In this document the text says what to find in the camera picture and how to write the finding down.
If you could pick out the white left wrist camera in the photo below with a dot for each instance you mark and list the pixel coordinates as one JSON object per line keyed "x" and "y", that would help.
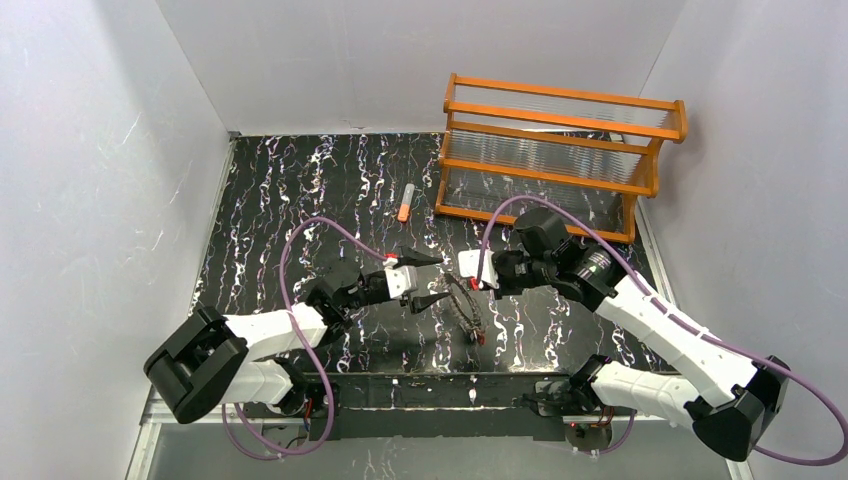
{"x": 401, "y": 278}

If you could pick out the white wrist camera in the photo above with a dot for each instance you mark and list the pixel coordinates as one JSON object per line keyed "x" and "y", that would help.
{"x": 401, "y": 278}
{"x": 478, "y": 268}

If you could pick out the grey orange marker pen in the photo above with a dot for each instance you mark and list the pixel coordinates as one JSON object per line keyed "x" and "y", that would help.
{"x": 406, "y": 201}

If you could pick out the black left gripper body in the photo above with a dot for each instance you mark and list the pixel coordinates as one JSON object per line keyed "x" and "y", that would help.
{"x": 371, "y": 287}

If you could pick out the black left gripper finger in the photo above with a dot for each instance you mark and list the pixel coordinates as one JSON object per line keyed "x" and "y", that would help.
{"x": 419, "y": 304}
{"x": 407, "y": 256}

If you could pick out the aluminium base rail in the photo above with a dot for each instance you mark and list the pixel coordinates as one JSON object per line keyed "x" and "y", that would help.
{"x": 430, "y": 426}

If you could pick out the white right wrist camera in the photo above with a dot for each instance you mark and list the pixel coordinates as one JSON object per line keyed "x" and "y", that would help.
{"x": 478, "y": 268}

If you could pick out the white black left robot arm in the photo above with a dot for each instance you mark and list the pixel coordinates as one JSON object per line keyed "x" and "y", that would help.
{"x": 213, "y": 359}

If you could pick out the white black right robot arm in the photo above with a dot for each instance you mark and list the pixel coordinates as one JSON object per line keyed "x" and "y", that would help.
{"x": 726, "y": 399}

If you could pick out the orange wooden two-tier shelf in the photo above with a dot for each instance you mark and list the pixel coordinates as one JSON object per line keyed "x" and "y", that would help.
{"x": 594, "y": 154}

